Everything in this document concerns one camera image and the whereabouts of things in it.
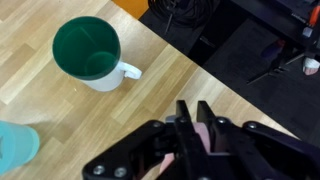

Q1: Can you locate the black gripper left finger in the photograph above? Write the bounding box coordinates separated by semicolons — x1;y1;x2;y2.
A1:
82;100;200;180

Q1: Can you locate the teal plastic cup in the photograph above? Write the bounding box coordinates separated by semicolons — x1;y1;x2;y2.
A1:
0;121;40;175

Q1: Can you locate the black orange clamp near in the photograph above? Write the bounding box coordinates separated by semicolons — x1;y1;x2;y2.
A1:
247;39;305;85

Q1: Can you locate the black orange clamp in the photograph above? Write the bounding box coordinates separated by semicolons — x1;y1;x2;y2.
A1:
302;2;320;38
247;39;305;85

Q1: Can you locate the black orange clamp far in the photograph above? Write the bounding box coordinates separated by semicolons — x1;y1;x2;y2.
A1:
302;2;320;38

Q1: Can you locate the pink plastic cup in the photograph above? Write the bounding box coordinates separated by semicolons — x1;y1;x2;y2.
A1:
159;123;211;173

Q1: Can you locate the white mug green interior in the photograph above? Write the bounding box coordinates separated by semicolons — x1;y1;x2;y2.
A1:
52;16;142;92

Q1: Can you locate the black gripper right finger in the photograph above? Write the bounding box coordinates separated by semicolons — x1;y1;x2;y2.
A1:
197;101;320;180

